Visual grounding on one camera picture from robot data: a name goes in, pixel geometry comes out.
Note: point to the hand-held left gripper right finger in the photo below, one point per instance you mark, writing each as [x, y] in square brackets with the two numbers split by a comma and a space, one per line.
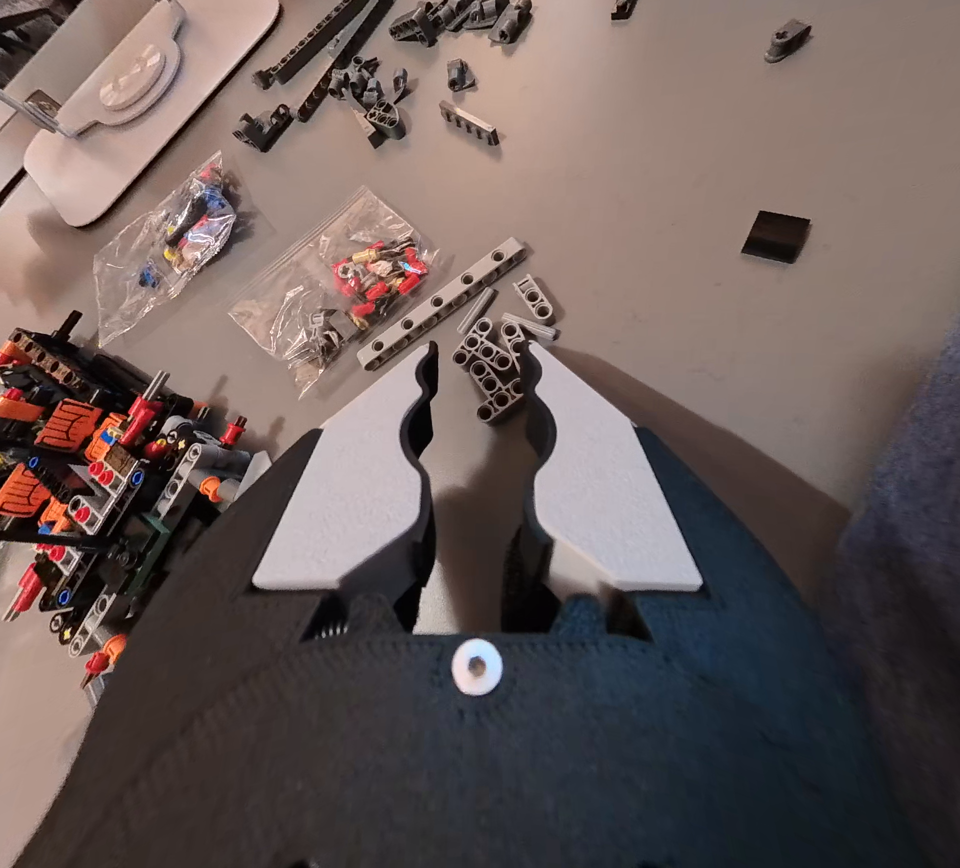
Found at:
[607, 500]

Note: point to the black curved lego tile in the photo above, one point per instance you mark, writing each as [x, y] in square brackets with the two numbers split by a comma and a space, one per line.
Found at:
[776, 236]

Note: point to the long dark grey holed beam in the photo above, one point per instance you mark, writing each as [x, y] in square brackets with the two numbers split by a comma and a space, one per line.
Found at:
[322, 32]

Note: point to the pile of dark grey lego connectors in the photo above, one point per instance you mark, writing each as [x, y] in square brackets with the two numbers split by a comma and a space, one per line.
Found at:
[386, 114]
[450, 9]

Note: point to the long light grey lego beam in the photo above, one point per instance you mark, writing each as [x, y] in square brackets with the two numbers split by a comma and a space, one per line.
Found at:
[442, 302]

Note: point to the dark grey angular lego bracket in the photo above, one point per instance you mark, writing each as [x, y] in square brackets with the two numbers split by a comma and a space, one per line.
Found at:
[262, 129]

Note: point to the long dark grey smooth beam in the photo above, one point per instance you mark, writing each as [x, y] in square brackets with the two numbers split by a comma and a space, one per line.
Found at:
[345, 54]

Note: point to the clear bag of blue yellow pins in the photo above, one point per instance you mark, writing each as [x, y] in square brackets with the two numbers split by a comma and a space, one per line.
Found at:
[180, 230]

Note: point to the light grey lego axle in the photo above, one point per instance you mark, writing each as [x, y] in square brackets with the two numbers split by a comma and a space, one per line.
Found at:
[478, 311]

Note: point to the small dark grey pin connector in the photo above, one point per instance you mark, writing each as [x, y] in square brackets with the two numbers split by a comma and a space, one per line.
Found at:
[460, 74]

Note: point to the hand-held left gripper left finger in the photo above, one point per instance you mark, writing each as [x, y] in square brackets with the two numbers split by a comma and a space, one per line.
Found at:
[345, 500]

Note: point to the small dark grey axle connector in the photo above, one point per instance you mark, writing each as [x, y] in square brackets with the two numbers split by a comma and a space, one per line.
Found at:
[787, 41]

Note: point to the partly built black orange lego model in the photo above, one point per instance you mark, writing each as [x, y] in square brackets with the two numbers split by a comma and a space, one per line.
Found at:
[82, 478]

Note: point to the clear bag of red lego pins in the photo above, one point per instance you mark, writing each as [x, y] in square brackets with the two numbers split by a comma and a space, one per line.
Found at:
[352, 283]

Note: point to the pile of light grey lego liftarms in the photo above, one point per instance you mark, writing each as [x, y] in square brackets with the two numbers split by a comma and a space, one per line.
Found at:
[491, 373]

